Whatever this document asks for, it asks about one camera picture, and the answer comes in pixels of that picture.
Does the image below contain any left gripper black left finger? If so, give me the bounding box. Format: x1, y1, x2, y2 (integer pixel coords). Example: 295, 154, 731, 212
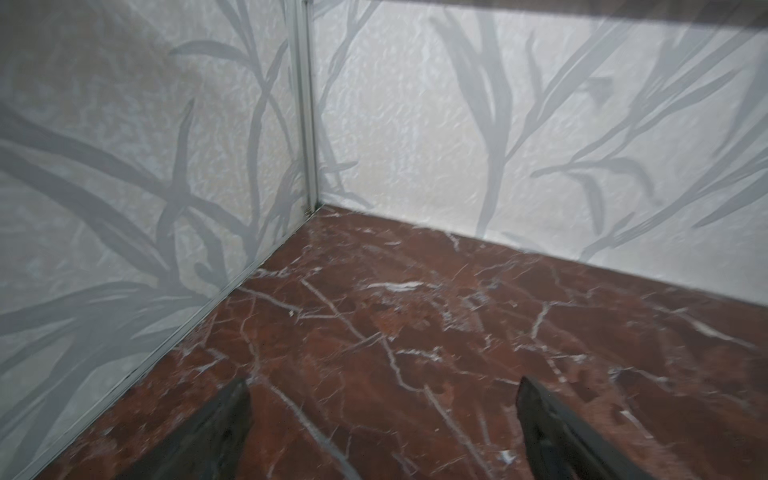
117, 378, 252, 479

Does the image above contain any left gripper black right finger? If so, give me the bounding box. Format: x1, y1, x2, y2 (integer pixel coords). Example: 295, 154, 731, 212
515, 376, 653, 480

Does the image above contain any aluminium corner post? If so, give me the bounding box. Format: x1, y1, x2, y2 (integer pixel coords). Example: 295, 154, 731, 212
286, 0, 321, 216

